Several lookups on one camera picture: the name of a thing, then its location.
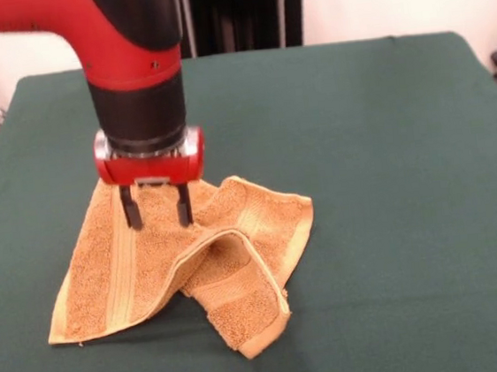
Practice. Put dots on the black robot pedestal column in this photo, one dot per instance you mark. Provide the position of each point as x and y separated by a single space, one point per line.
257 12

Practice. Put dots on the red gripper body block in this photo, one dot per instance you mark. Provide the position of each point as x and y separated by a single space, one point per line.
149 170

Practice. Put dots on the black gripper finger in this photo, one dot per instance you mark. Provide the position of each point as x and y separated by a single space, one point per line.
184 206
132 211

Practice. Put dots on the dark green table cloth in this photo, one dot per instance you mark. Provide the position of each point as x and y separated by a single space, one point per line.
390 224

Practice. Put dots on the tan terry towel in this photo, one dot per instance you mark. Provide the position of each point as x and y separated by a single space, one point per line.
149 258

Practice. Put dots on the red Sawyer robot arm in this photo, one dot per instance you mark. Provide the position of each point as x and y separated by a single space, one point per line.
127 52

